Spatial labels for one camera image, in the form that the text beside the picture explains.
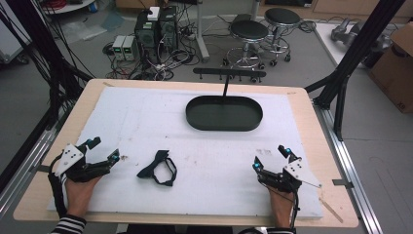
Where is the black computer tower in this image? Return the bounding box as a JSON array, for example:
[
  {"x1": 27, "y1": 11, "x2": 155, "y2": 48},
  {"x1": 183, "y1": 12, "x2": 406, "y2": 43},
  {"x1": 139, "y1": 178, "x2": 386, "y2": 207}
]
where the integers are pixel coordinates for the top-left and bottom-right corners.
[
  {"x1": 133, "y1": 11, "x2": 161, "y2": 65},
  {"x1": 158, "y1": 5, "x2": 179, "y2": 54}
]

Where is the person's left hand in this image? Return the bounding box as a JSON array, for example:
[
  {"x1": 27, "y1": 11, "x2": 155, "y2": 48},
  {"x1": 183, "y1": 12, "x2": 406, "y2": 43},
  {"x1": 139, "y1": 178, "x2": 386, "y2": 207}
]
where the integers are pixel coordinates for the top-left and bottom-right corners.
[{"x1": 63, "y1": 175, "x2": 102, "y2": 218}]

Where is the black band with strap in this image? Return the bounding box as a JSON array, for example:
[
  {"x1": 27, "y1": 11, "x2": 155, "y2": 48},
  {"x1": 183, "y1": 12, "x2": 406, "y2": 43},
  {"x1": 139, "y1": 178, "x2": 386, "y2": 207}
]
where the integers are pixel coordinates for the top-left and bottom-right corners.
[{"x1": 136, "y1": 149, "x2": 178, "y2": 187}]

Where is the black round stool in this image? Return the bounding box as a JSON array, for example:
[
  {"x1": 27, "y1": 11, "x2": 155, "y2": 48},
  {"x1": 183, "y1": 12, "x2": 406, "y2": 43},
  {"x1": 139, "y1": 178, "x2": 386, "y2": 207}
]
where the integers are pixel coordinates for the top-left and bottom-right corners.
[
  {"x1": 259, "y1": 7, "x2": 303, "y2": 68},
  {"x1": 222, "y1": 19, "x2": 271, "y2": 71}
]

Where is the hand-held gripper black cable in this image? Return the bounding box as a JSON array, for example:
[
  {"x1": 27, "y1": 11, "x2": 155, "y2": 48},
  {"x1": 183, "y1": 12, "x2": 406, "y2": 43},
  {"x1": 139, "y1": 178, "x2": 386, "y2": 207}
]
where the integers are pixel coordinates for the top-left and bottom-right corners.
[
  {"x1": 289, "y1": 190, "x2": 300, "y2": 230},
  {"x1": 47, "y1": 155, "x2": 68, "y2": 218}
]

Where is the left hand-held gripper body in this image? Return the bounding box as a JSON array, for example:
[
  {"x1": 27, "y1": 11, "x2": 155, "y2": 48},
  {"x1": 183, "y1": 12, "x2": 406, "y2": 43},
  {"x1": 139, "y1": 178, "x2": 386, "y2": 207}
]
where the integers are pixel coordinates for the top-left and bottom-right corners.
[{"x1": 53, "y1": 142, "x2": 114, "y2": 183}]

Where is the aluminium rail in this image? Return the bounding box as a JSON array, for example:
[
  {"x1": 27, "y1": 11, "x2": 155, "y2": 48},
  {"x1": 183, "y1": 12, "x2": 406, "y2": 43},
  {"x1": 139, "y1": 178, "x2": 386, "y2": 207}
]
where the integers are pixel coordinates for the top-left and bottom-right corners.
[
  {"x1": 312, "y1": 99, "x2": 385, "y2": 234},
  {"x1": 0, "y1": 126, "x2": 63, "y2": 219}
]

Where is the person's right hand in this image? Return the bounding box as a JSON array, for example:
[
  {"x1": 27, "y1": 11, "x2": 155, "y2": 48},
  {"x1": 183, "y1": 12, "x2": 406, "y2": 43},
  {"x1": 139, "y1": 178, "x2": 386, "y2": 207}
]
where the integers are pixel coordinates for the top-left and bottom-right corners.
[{"x1": 267, "y1": 186, "x2": 295, "y2": 229}]

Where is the white foam mat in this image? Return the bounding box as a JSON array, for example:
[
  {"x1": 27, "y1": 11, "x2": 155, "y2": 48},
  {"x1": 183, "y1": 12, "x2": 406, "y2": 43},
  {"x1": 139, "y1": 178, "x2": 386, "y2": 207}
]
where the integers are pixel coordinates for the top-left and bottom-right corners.
[{"x1": 47, "y1": 86, "x2": 324, "y2": 219}]

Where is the black metal frame with cables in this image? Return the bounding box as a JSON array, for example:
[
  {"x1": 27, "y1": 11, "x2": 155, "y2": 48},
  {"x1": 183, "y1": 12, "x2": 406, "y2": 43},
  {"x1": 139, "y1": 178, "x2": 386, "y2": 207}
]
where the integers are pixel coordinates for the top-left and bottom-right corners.
[{"x1": 0, "y1": 0, "x2": 95, "y2": 193}]

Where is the brown cardboard box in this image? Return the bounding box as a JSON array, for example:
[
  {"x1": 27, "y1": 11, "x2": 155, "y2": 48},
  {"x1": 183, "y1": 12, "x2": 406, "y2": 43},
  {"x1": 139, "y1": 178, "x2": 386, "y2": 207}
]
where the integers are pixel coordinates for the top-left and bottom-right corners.
[{"x1": 367, "y1": 21, "x2": 413, "y2": 114}]

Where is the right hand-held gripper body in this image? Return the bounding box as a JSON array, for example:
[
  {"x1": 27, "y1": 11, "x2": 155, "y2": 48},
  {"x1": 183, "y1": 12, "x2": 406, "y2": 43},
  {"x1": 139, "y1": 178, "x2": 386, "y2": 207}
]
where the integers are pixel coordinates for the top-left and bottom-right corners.
[{"x1": 257, "y1": 157, "x2": 323, "y2": 194}]

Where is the white box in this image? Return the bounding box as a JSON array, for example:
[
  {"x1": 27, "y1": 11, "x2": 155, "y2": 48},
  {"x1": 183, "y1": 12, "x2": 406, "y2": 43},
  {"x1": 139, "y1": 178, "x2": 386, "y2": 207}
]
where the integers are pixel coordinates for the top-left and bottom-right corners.
[{"x1": 146, "y1": 6, "x2": 161, "y2": 22}]

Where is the grey power supply unit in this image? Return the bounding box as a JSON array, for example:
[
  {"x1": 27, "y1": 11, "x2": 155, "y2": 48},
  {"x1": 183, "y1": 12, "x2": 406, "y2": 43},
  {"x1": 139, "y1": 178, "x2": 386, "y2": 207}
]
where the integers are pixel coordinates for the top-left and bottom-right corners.
[
  {"x1": 122, "y1": 35, "x2": 139, "y2": 61},
  {"x1": 111, "y1": 34, "x2": 127, "y2": 61}
]

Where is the left hand-held gripper black cable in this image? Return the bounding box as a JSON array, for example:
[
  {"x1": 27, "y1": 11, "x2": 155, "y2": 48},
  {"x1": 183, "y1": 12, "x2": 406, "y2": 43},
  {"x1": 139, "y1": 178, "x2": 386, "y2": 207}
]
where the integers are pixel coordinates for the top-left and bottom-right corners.
[{"x1": 47, "y1": 155, "x2": 68, "y2": 218}]

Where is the thin wooden stick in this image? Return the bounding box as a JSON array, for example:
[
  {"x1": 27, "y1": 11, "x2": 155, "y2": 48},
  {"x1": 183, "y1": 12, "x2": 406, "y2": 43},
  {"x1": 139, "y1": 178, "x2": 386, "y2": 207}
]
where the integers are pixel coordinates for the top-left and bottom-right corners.
[{"x1": 319, "y1": 197, "x2": 345, "y2": 224}]

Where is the right hand-held gripper black cable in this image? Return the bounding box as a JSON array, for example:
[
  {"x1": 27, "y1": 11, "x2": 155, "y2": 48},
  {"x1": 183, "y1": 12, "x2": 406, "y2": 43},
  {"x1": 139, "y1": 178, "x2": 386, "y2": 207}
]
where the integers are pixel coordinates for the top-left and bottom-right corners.
[{"x1": 289, "y1": 190, "x2": 300, "y2": 230}]

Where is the grey desk leg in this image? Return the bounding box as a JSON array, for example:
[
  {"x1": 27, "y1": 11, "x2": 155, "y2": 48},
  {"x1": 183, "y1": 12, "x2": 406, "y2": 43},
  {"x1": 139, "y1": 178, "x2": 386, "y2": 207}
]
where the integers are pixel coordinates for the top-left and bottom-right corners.
[{"x1": 194, "y1": 0, "x2": 211, "y2": 63}]

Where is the tangle of floor cables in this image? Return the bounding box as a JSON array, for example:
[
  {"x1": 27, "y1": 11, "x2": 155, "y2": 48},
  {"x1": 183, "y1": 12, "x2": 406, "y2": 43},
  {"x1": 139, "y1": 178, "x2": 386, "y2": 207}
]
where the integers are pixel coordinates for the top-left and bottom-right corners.
[{"x1": 101, "y1": 6, "x2": 208, "y2": 81}]

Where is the black metal frame strut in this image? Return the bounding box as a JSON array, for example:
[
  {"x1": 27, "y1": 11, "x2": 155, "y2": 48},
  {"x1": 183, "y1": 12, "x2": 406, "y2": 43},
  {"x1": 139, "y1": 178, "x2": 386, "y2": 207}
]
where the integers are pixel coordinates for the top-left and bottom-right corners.
[{"x1": 304, "y1": 0, "x2": 407, "y2": 142}]

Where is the grey device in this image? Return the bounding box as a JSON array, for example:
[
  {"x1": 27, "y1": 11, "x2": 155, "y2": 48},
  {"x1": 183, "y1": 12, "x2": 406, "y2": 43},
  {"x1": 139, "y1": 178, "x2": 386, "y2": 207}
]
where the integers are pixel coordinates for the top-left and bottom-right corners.
[{"x1": 330, "y1": 17, "x2": 394, "y2": 69}]

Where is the black hanger stand with tray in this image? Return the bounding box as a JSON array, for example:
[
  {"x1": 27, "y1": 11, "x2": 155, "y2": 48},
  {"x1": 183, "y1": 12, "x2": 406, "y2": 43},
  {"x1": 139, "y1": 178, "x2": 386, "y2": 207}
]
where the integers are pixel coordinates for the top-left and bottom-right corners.
[{"x1": 185, "y1": 66, "x2": 268, "y2": 133}]

